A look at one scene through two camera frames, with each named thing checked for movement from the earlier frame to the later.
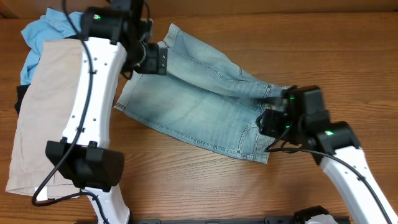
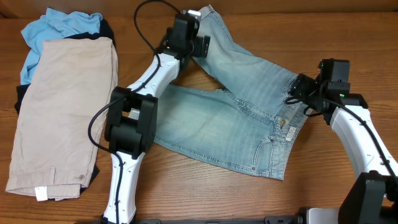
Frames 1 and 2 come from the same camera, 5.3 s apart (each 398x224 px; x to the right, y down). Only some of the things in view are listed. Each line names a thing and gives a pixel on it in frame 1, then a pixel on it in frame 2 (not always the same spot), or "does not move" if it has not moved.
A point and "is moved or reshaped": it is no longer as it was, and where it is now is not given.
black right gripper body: [277, 122] -> [304, 88]
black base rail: [269, 219] does not move
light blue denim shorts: [206, 94] is moved or reshaped
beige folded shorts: [49, 95] does not move
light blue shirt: [54, 25] does not move
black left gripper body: [161, 59] -> [201, 45]
